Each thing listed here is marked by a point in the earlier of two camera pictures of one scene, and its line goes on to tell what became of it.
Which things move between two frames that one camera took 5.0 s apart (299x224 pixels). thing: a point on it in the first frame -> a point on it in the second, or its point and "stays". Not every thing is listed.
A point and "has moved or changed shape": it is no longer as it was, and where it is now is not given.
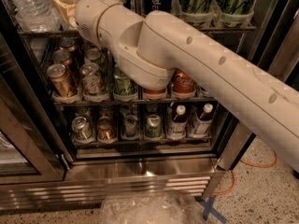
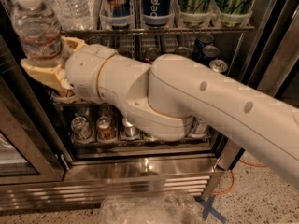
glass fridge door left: [29, 153] stays
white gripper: [86, 14] -> [82, 69]
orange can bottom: [106, 130] stays
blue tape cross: [207, 205] stays
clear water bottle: [35, 8] has moved or changed shape
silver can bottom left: [80, 128] stays
